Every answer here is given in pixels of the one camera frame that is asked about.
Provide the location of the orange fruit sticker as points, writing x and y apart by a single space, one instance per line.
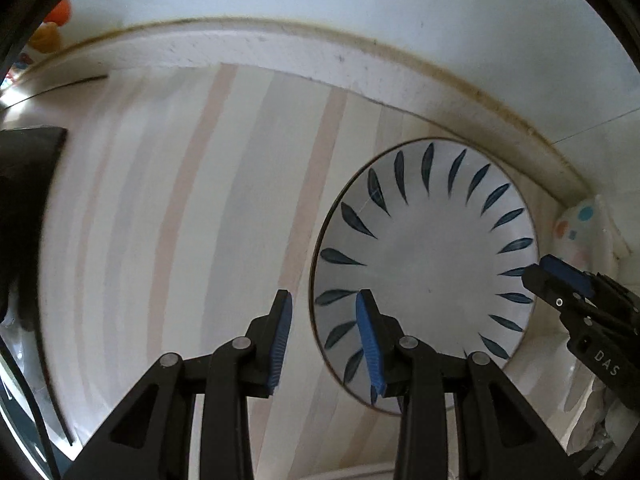
62 10

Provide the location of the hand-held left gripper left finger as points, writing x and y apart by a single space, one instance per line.
277 350

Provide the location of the blue leaf pattern plate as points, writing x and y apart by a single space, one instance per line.
435 260

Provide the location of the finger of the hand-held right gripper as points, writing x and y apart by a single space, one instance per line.
565 272

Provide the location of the striped cat print mat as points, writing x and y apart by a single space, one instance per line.
200 210

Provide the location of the black gas stove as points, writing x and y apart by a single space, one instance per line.
25 185

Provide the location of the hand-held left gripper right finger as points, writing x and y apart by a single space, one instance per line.
369 350

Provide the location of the white cup coloured dots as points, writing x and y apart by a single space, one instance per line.
582 230

